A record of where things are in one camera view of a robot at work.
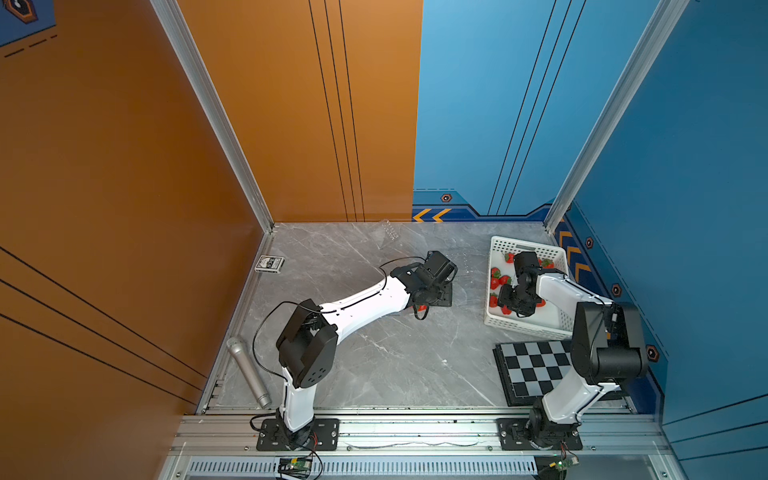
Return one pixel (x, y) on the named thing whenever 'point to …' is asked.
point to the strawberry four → (548, 263)
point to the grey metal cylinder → (235, 345)
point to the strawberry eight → (495, 272)
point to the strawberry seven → (505, 280)
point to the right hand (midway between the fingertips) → (506, 304)
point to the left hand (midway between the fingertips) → (447, 291)
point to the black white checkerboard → (528, 370)
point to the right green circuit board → (561, 464)
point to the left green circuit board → (297, 466)
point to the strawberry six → (493, 300)
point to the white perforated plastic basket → (501, 270)
